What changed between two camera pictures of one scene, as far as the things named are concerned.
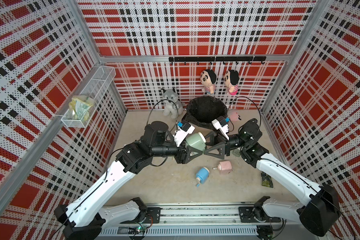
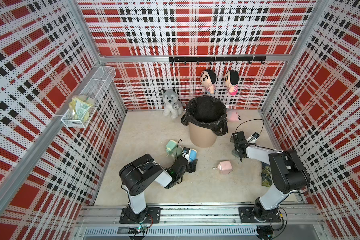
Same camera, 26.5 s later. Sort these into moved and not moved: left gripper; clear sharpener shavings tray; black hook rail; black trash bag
Moved: left gripper
Not moved: black hook rail; black trash bag; clear sharpener shavings tray
